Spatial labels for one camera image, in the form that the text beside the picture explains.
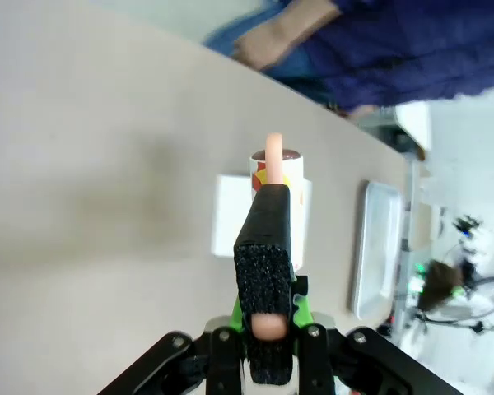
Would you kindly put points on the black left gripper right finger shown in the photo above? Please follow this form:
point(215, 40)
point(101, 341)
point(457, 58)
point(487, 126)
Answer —
point(325, 362)

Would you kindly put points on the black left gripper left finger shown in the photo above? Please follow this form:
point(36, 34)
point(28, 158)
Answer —
point(222, 362)

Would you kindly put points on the white plastic tray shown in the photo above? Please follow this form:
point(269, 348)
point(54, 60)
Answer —
point(374, 247)

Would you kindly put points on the person navy shirt torso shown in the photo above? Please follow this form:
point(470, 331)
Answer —
point(407, 49)

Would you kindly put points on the person bare forearm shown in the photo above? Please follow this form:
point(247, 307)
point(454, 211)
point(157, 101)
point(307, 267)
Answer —
point(284, 37)

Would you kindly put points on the brown cleaning cloth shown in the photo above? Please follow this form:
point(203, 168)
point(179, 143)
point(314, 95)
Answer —
point(438, 284)

